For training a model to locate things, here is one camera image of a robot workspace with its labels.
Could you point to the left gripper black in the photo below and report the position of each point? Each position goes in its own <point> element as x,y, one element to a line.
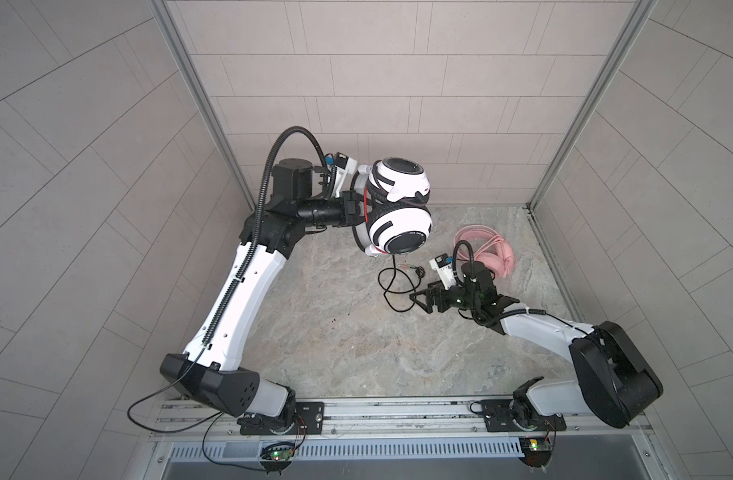
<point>346,211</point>

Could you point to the white black headphones with cable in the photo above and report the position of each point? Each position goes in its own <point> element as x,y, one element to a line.
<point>391,196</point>

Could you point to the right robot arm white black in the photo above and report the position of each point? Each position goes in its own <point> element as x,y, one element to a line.
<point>611,381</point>

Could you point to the right circuit board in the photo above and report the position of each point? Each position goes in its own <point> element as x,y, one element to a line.
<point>537,452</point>

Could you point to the circuit board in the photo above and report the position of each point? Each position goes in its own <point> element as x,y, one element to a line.
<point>537,452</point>
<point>281,452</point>

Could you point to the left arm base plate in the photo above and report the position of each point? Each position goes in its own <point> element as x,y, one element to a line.
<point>306,417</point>

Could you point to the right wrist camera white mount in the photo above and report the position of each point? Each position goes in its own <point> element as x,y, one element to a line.
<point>442,266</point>

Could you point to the left circuit board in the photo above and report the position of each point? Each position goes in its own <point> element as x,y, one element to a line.
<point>281,452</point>

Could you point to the pink headphones with cable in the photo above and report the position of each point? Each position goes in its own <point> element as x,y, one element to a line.
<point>493,251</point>

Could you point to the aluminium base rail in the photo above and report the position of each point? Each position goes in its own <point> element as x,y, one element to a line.
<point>372,418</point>

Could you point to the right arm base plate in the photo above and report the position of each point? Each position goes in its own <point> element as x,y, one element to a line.
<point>501,414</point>

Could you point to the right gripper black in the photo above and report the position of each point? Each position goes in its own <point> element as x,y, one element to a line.
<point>430,292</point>

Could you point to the white vent grille strip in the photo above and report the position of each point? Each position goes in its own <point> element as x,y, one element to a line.
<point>358,449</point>

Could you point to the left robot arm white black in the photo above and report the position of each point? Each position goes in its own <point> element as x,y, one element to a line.
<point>296,198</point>

